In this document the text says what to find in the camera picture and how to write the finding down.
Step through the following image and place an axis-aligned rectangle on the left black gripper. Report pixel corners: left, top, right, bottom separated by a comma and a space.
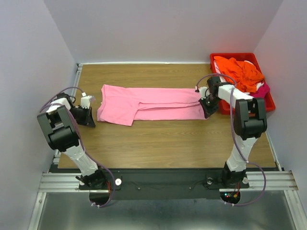
69, 105, 96, 127

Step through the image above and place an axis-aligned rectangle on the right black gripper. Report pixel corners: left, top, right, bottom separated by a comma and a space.
199, 95, 222, 118

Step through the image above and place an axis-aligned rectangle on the light pink t shirt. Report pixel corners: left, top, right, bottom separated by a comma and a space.
97, 84, 205, 127

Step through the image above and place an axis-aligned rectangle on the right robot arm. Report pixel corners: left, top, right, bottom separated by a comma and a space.
195, 73, 267, 187

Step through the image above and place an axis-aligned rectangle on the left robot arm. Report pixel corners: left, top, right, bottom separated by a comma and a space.
37, 92, 107, 189

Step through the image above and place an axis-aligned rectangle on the red plastic bin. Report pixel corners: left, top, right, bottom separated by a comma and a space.
210, 53, 275, 112

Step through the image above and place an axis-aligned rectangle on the orange t shirt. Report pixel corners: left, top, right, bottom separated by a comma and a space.
214, 56, 264, 93

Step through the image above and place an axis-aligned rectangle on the magenta t shirt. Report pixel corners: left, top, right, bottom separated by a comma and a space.
250, 82, 270, 98

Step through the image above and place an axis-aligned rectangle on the white round knob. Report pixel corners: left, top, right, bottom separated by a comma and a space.
115, 178, 122, 186

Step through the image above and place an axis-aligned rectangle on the silver round knob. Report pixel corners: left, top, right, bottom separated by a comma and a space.
206, 177, 213, 185

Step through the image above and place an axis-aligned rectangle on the small circuit board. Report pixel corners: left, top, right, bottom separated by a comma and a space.
224, 191, 240, 199

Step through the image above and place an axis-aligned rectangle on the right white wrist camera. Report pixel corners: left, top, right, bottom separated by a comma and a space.
195, 86, 208, 100

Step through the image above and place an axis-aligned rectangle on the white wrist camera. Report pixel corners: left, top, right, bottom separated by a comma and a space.
195, 86, 208, 100
80, 95, 95, 109

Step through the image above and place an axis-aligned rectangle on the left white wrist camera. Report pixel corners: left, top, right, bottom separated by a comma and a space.
80, 95, 95, 109

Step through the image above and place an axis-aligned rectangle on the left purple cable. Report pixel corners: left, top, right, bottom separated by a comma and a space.
39, 86, 116, 208

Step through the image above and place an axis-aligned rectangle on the aluminium frame rail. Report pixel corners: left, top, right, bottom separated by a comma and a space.
38, 171, 298, 193

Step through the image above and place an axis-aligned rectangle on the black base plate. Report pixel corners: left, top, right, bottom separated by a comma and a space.
79, 168, 249, 200

